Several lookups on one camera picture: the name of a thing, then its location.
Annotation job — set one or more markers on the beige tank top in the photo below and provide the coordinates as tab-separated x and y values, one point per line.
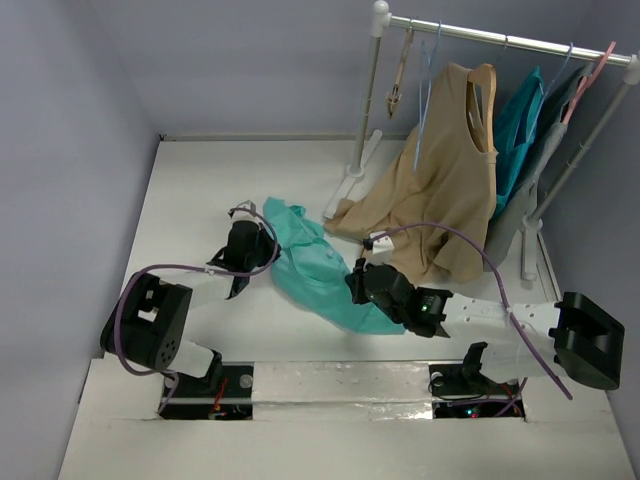
438	196

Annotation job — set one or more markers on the teal t shirt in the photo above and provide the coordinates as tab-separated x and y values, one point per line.
311	273

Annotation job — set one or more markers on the wooden clip hanger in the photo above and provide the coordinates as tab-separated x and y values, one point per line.
394	96

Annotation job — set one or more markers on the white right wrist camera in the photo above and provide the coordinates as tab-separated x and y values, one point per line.
378	243

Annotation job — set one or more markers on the grey hanging shirt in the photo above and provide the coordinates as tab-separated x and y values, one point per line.
518	213

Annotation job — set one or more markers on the light blue wire hanger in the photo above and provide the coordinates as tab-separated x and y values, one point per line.
425	85

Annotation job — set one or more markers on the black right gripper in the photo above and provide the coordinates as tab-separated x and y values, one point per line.
356	283

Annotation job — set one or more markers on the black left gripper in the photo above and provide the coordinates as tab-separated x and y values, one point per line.
269	246

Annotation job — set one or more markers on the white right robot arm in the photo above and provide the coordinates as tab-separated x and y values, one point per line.
572	337

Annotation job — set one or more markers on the turquoise hanging shirt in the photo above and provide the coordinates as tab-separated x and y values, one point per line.
514	133

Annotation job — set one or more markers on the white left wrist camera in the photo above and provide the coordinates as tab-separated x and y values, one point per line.
245	209

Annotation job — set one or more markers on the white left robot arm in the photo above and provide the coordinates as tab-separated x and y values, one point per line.
145	329

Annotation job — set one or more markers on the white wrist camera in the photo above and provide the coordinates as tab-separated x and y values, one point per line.
378	243
245	209

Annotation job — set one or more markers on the pink hanger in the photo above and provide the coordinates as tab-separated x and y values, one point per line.
586	82

